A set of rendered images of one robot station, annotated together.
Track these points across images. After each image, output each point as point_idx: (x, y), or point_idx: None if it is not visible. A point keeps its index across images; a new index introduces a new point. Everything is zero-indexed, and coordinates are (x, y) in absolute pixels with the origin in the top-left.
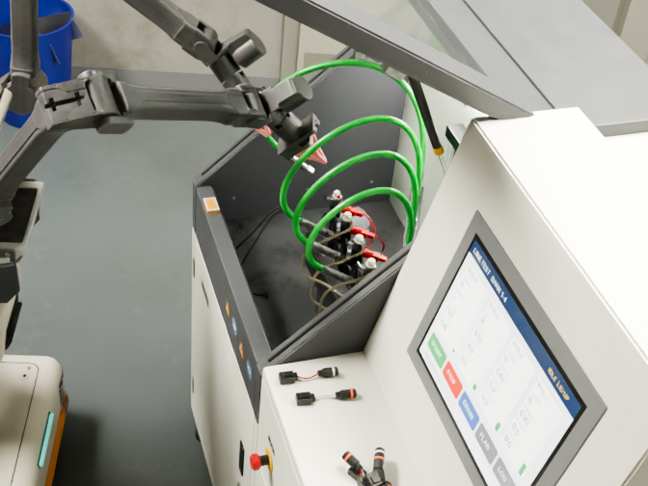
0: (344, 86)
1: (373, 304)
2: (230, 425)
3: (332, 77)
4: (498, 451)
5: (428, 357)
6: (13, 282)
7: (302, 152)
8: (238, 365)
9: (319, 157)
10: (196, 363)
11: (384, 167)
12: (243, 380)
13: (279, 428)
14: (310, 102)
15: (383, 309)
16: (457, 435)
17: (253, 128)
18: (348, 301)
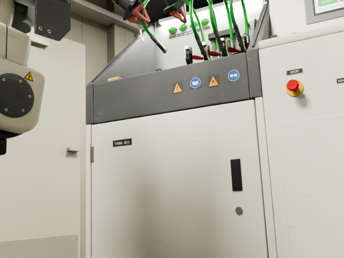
0: (139, 53)
1: (269, 30)
2: (202, 181)
3: (135, 45)
4: None
5: (325, 8)
6: (67, 19)
7: (183, 6)
8: (210, 103)
9: (186, 15)
10: (100, 244)
11: None
12: (222, 101)
13: (302, 41)
14: (130, 55)
15: (271, 35)
16: None
17: (142, 17)
18: (262, 24)
